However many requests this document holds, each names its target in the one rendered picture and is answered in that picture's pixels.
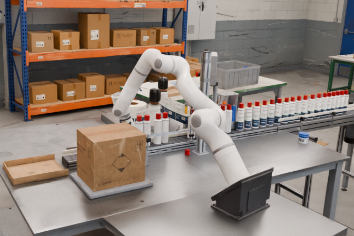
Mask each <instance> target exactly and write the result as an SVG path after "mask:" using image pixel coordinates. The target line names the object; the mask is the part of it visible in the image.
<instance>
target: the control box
mask: <svg viewBox="0 0 354 236"><path fill-rule="evenodd" d="M217 61H218V56H217V52H212V56H211V72H210V81H209V82H210V85H215V84H216V75H217Z"/></svg>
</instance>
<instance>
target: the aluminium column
mask: <svg viewBox="0 0 354 236"><path fill-rule="evenodd" d="M211 56H212V52H210V51H202V59H205V60H210V59H211ZM210 72H211V63H208V64H205V63H201V77H202V78H210ZM209 87H210V82H201V81H200V91H201V92H202V93H203V94H204V95H205V96H207V97H208V98H209ZM196 152H198V153H205V142H204V141H203V140H202V139H201V138H199V137H198V136H196Z"/></svg>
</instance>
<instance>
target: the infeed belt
mask: <svg viewBox="0 0 354 236"><path fill-rule="evenodd" d="M270 127H276V126H275V125H273V126H267V124H266V127H259V128H258V129H254V128H252V126H251V129H250V130H245V129H244V128H243V131H237V130H236V129H232V130H231V133H227V135H229V134H235V133H241V132H247V131H254V130H260V129H266V128H270ZM187 141H189V139H188V138H187V136H185V137H179V138H174V139H168V143H166V144H163V143H161V144H160V145H155V144H153V142H150V146H149V148H152V147H156V146H163V145H169V144H175V143H181V142H187ZM63 158H64V159H65V160H66V161H67V162H68V161H74V160H77V154H72V155H66V156H63Z"/></svg>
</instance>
